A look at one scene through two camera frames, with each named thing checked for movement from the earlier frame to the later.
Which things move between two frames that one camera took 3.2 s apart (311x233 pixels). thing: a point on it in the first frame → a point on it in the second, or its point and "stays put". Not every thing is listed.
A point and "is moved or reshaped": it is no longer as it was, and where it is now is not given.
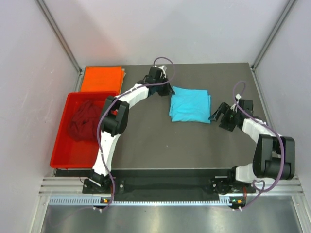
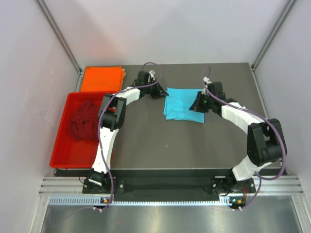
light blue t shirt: (190, 105) is moved or reshaped
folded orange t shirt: (103, 78) stays put
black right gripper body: (232, 113) → (203, 102)
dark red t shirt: (84, 123) stays put
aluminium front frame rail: (73, 186) stays put
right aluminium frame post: (273, 34) stays put
